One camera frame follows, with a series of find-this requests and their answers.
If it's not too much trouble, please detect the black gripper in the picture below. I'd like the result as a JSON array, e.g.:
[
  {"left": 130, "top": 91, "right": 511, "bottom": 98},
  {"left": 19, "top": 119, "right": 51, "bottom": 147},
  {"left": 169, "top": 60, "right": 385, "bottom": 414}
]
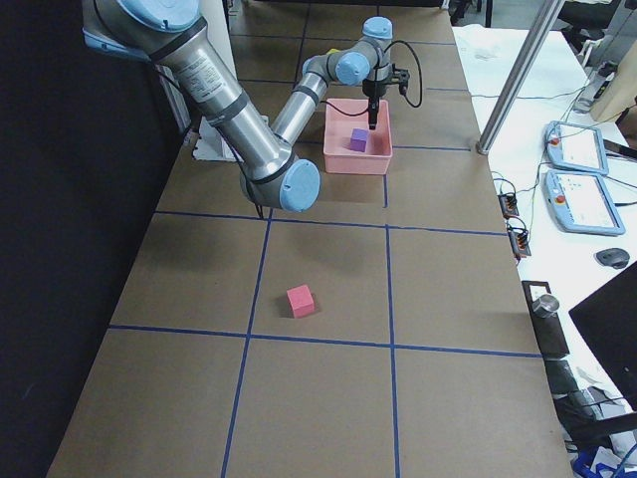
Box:
[{"left": 362, "top": 64, "right": 391, "bottom": 130}]

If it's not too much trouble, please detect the purple foam block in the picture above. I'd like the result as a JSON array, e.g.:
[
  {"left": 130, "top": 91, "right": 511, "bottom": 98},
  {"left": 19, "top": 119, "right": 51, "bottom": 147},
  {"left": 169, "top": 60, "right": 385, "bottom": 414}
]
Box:
[{"left": 349, "top": 128, "right": 369, "bottom": 152}]

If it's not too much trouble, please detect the red foam block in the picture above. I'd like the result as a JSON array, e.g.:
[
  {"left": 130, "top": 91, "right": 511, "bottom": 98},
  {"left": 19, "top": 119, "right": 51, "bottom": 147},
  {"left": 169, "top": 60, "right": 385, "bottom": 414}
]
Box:
[{"left": 287, "top": 284, "right": 316, "bottom": 319}]

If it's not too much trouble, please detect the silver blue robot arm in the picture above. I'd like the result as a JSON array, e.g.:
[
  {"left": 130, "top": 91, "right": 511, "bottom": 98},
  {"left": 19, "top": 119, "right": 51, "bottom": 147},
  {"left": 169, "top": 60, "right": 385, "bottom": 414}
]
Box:
[{"left": 82, "top": 1, "right": 393, "bottom": 212}]

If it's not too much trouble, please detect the pink plastic bin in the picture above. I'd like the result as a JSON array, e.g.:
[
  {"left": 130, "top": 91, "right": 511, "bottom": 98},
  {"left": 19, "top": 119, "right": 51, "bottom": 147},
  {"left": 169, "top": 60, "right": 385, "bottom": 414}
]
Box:
[{"left": 323, "top": 99, "right": 393, "bottom": 175}]

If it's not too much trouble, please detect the upper orange black connector box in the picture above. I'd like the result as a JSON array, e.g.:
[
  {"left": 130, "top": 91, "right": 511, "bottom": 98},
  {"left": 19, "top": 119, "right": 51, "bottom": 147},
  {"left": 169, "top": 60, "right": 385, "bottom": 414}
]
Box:
[{"left": 498, "top": 192, "right": 520, "bottom": 219}]

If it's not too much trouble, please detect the orange black connector box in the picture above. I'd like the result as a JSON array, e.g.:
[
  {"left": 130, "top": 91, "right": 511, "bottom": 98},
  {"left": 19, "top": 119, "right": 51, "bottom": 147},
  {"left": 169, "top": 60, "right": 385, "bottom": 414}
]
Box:
[
  {"left": 507, "top": 226, "right": 531, "bottom": 261},
  {"left": 498, "top": 192, "right": 520, "bottom": 219}
]

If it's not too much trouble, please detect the lower orange black connector box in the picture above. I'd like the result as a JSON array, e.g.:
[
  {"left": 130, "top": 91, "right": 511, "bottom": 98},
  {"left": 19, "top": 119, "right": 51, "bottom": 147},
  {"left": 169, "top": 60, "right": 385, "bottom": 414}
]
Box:
[{"left": 507, "top": 226, "right": 531, "bottom": 261}]

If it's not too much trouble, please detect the upper blue teach pendant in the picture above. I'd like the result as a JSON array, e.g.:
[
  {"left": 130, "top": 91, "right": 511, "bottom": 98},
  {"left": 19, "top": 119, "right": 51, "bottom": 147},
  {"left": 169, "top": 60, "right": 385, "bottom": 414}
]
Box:
[{"left": 544, "top": 120, "right": 609, "bottom": 175}]

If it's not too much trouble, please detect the blue teach pendant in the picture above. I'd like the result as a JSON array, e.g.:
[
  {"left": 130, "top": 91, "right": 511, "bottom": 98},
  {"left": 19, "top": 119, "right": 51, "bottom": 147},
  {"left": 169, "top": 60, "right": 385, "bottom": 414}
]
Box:
[
  {"left": 543, "top": 169, "right": 625, "bottom": 237},
  {"left": 544, "top": 120, "right": 609, "bottom": 175}
]

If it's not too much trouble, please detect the lower blue teach pendant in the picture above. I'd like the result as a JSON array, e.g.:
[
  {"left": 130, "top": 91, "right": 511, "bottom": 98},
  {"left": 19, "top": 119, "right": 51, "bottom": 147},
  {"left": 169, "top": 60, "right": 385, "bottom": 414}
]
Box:
[{"left": 543, "top": 169, "right": 625, "bottom": 237}]

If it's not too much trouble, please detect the silver metal cylinder weight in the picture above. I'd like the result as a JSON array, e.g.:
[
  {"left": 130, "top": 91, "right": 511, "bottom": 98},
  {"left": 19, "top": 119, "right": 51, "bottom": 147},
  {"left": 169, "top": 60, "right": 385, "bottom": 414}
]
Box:
[{"left": 531, "top": 294, "right": 560, "bottom": 319}]

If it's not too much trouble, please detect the black computer mouse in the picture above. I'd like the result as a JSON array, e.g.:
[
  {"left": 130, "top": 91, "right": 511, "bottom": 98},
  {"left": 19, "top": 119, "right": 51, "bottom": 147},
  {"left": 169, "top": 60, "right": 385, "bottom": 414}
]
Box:
[{"left": 594, "top": 248, "right": 630, "bottom": 270}]

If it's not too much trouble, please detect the black monitor corner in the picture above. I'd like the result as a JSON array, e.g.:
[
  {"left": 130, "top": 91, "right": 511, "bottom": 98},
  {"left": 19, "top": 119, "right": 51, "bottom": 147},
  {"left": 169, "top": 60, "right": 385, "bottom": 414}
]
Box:
[{"left": 569, "top": 264, "right": 636, "bottom": 409}]

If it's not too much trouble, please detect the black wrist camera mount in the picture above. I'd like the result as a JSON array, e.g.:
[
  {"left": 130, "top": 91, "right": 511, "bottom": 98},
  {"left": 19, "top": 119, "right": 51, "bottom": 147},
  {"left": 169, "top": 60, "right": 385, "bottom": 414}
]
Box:
[{"left": 389, "top": 66, "right": 410, "bottom": 97}]

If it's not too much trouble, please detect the aluminium frame post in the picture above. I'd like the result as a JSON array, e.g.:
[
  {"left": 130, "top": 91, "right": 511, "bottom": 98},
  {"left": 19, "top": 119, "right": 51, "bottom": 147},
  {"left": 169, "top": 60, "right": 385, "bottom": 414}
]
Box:
[{"left": 476, "top": 0, "right": 565, "bottom": 155}]

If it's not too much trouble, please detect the white pedestal column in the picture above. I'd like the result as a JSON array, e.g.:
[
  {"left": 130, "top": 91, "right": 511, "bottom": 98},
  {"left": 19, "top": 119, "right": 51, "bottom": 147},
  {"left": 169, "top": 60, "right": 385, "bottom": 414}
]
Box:
[{"left": 193, "top": 0, "right": 237, "bottom": 161}]

